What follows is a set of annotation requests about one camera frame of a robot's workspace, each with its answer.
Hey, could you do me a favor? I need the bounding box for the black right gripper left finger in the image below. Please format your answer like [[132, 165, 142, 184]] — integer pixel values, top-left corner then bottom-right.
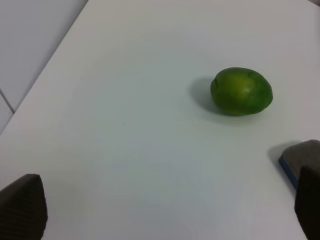
[[0, 174, 48, 240]]

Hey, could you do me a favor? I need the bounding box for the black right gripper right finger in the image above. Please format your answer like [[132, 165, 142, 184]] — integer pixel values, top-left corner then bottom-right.
[[294, 166, 320, 240]]

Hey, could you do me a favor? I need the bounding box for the green lemon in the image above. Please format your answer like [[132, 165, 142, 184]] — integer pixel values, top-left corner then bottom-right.
[[210, 67, 273, 116]]

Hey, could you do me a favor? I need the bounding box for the grey blue board eraser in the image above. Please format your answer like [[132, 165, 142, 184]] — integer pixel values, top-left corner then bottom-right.
[[278, 139, 320, 190]]

